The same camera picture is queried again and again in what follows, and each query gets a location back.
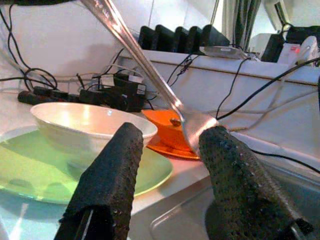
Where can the grey curtain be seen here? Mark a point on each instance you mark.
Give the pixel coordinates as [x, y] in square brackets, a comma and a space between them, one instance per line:
[240, 22]

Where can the orange plate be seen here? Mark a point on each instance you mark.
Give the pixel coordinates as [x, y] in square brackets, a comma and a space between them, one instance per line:
[170, 153]

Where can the white device red label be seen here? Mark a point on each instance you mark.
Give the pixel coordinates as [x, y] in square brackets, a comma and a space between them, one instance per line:
[287, 56]

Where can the white bowl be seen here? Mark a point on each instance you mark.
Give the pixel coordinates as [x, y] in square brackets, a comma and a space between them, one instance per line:
[82, 120]

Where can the orange bowl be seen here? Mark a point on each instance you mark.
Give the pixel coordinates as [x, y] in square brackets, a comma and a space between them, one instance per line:
[160, 118]

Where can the black power adapter box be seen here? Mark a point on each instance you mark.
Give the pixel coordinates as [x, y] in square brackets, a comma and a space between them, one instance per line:
[125, 97]

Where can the white air conditioner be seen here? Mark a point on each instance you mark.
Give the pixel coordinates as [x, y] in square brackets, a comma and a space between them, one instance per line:
[276, 10]

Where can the black bag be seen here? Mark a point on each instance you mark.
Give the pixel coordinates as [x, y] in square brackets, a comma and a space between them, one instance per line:
[302, 35]

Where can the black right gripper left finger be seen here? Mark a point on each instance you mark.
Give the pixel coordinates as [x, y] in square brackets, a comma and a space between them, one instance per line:
[110, 175]

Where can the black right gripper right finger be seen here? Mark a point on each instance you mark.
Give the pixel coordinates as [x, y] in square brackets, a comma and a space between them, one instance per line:
[232, 180]

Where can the black charger box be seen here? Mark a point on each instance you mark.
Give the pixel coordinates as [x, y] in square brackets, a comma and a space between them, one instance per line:
[216, 36]
[197, 38]
[147, 40]
[166, 40]
[182, 41]

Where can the green plate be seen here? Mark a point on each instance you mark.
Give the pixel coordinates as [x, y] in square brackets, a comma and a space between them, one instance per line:
[32, 162]

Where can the black power strip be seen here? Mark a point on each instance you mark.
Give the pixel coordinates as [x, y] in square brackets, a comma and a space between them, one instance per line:
[37, 97]

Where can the silver metal dish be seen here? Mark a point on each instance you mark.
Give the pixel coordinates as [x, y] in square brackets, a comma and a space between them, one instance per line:
[222, 52]

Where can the silver metal spoon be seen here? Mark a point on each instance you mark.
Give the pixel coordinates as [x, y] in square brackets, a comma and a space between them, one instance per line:
[197, 123]

